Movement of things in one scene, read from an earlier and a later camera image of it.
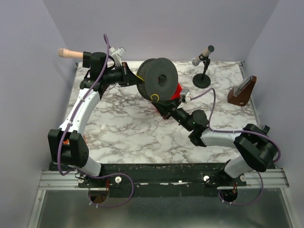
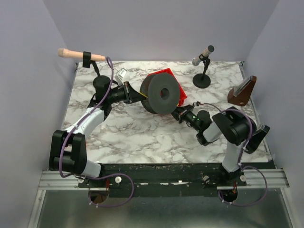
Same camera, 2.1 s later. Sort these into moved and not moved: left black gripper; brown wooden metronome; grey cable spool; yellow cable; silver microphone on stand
Moved: grey cable spool; left black gripper; yellow cable
Not moved: brown wooden metronome; silver microphone on stand
